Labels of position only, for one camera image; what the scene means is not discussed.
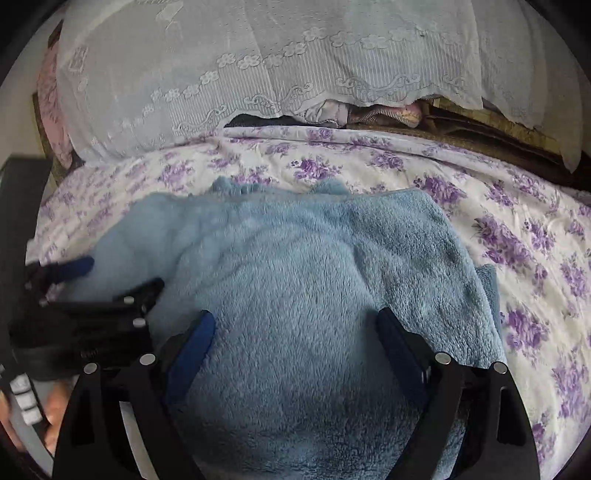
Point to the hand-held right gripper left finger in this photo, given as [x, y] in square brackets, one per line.
[189, 355]

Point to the blue fleece garment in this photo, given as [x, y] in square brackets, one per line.
[295, 277]

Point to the pale grey cloth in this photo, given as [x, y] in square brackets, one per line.
[325, 113]

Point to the dark cloth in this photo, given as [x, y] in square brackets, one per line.
[258, 121]

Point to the person's left hand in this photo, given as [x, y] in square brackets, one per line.
[59, 410]

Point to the purple floral blanket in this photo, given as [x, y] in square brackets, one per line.
[508, 230]

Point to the pink floral quilt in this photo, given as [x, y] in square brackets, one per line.
[51, 106]

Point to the white lace cover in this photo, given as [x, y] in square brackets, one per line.
[277, 55]

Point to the brown folded mat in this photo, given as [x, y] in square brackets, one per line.
[498, 131]

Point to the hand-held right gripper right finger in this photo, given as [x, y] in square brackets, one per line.
[401, 350]

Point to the brown zippered garment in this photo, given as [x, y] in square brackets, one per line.
[376, 117]

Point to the wooden bed frame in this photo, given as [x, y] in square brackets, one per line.
[44, 138]

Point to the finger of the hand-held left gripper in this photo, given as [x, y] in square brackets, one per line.
[143, 290]
[76, 267]

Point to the pink cloth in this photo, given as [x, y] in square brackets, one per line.
[411, 114]

